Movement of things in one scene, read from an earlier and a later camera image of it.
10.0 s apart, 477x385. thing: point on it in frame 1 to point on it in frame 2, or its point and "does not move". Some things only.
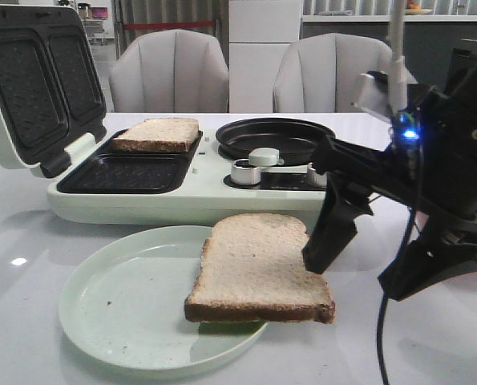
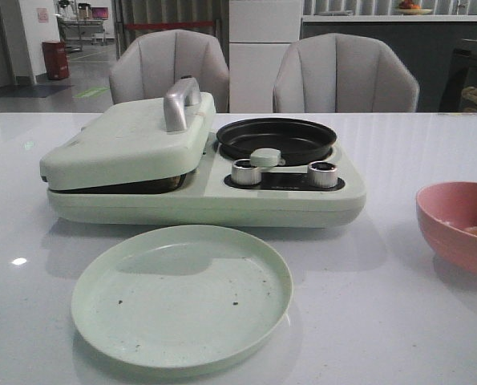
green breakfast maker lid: x=40 y=87 to x=162 y=139
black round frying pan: x=297 y=141 does not move
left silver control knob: x=242 y=172 does not move
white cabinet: x=260 y=33 does not move
